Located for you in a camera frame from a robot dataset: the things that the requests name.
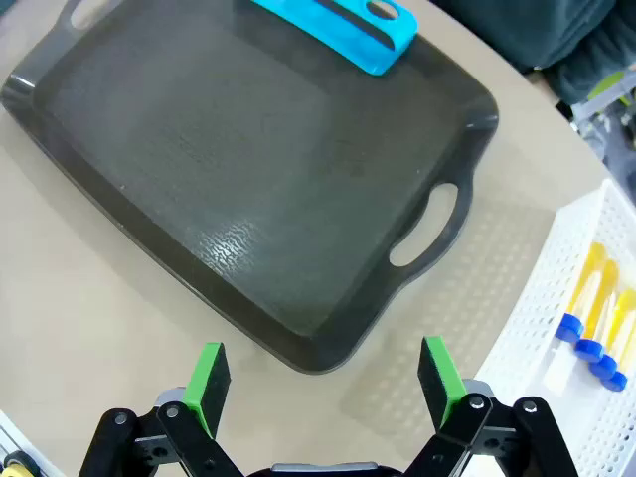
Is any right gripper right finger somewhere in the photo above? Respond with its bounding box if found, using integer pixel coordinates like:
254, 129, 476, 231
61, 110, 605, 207
401, 336, 580, 477

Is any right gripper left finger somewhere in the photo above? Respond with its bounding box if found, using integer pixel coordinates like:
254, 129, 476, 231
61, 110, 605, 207
79, 342, 244, 477

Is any yellow tube with blue cap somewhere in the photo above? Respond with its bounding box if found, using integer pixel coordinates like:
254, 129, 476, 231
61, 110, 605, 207
590, 290, 636, 382
574, 258, 621, 363
555, 241, 610, 344
601, 317, 636, 394

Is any white perforated plastic basket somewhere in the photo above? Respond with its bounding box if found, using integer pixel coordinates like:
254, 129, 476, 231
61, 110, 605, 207
469, 178, 636, 477

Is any white paper label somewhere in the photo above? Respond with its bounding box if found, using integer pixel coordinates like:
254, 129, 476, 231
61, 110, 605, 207
543, 346, 578, 398

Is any small yellow black object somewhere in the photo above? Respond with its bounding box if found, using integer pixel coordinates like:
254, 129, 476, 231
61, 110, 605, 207
0, 449, 35, 477

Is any dark plastic serving tray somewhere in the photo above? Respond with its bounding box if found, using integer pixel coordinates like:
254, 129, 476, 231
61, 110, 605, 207
0, 0, 500, 375

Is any green and white chair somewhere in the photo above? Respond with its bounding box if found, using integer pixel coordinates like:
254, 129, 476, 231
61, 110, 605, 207
568, 69, 636, 133

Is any person in dark hoodie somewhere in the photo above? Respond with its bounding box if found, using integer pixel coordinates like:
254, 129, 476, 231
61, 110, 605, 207
436, 0, 636, 108

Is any blue test tube rack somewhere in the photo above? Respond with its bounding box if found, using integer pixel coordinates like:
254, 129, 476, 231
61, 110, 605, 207
250, 0, 419, 77

